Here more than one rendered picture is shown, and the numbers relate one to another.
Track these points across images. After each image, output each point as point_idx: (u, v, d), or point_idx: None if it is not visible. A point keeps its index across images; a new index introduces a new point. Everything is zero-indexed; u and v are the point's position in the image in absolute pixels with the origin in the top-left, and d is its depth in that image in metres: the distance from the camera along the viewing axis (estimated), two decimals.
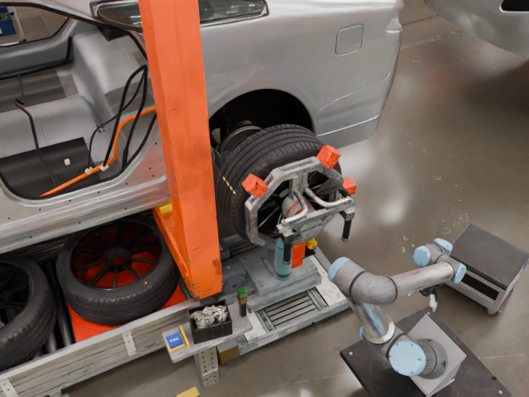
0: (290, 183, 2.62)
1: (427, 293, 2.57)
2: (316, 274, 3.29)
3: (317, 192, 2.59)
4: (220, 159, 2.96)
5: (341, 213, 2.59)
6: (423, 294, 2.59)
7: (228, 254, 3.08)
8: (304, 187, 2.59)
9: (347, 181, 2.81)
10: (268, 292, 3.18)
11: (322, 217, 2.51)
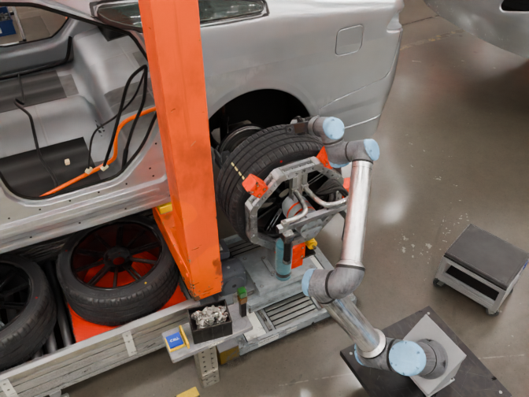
0: (290, 183, 2.62)
1: (313, 116, 2.46)
2: None
3: (317, 192, 2.59)
4: (220, 159, 2.96)
5: (341, 213, 2.59)
6: None
7: (228, 254, 3.08)
8: (304, 187, 2.59)
9: (347, 181, 2.81)
10: (268, 292, 3.18)
11: (322, 217, 2.51)
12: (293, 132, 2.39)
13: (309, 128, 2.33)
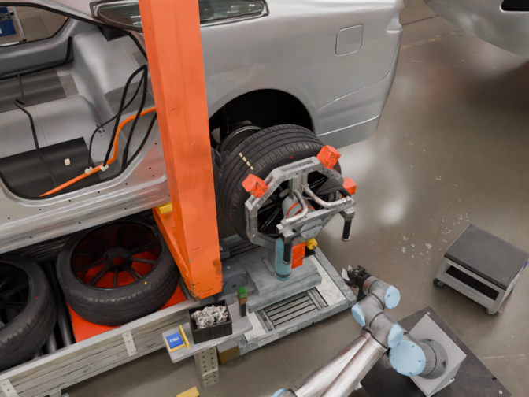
0: (290, 183, 2.62)
1: (349, 272, 2.47)
2: (316, 274, 3.29)
3: (317, 192, 2.59)
4: (220, 159, 2.96)
5: (341, 213, 2.59)
6: (349, 269, 2.49)
7: (228, 254, 3.08)
8: (304, 187, 2.59)
9: (347, 181, 2.81)
10: (268, 292, 3.18)
11: (322, 217, 2.51)
12: (367, 294, 2.50)
13: None
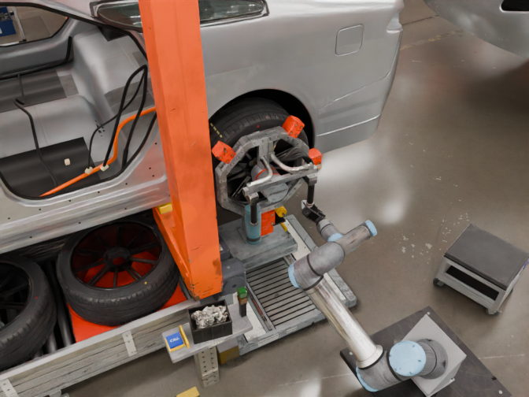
0: (257, 150, 2.81)
1: (323, 213, 3.03)
2: (292, 242, 3.49)
3: (282, 159, 2.78)
4: None
5: (305, 178, 2.78)
6: None
7: (228, 254, 3.08)
8: (270, 154, 2.78)
9: (313, 151, 3.00)
10: (247, 257, 3.39)
11: (286, 181, 2.70)
12: (306, 215, 2.92)
13: (320, 224, 2.89)
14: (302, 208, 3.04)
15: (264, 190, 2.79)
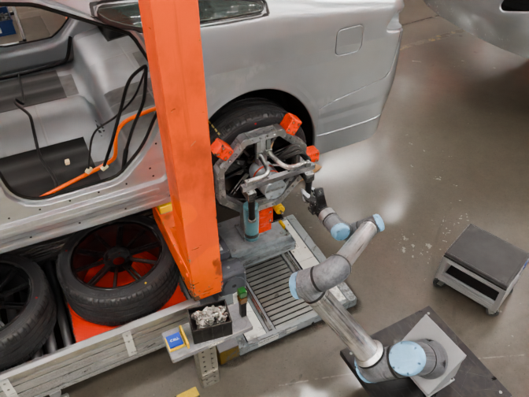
0: (255, 148, 2.83)
1: None
2: (290, 239, 3.51)
3: (280, 157, 2.80)
4: None
5: (302, 176, 2.80)
6: None
7: (228, 254, 3.08)
8: (268, 151, 2.80)
9: (311, 149, 3.02)
10: (246, 254, 3.40)
11: (283, 178, 2.72)
12: (317, 195, 2.72)
13: (328, 209, 2.70)
14: (303, 193, 2.82)
15: (262, 187, 2.80)
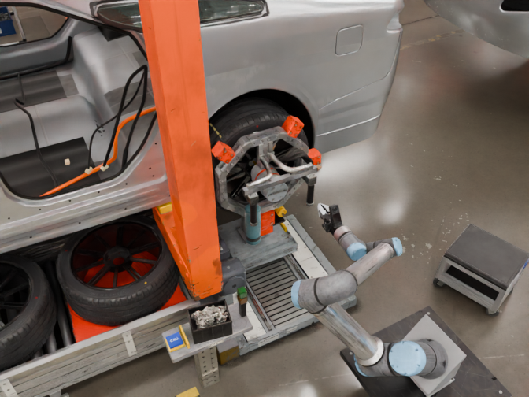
0: (257, 150, 2.81)
1: None
2: (292, 242, 3.49)
3: (282, 159, 2.78)
4: None
5: (304, 178, 2.78)
6: None
7: (228, 254, 3.08)
8: (270, 154, 2.78)
9: (313, 151, 3.00)
10: (247, 257, 3.39)
11: (286, 181, 2.70)
12: (333, 213, 2.62)
13: (344, 228, 2.60)
14: (319, 209, 2.73)
15: (264, 190, 2.79)
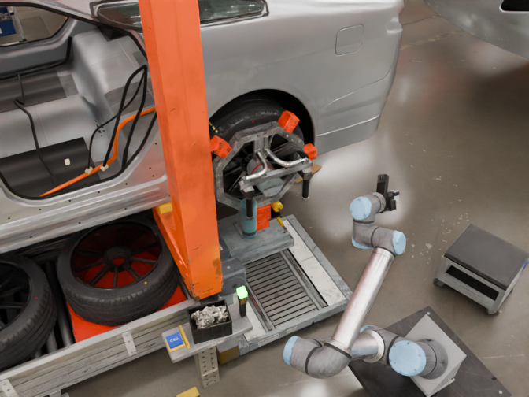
0: (253, 146, 2.84)
1: (393, 209, 2.37)
2: (288, 236, 3.52)
3: (278, 153, 2.82)
4: None
5: (299, 172, 2.81)
6: (392, 208, 2.40)
7: (228, 254, 3.08)
8: (265, 149, 2.82)
9: (308, 146, 3.04)
10: (244, 252, 3.42)
11: (281, 175, 2.74)
12: (378, 180, 2.36)
13: (374, 193, 2.29)
14: (388, 191, 2.46)
15: (260, 184, 2.82)
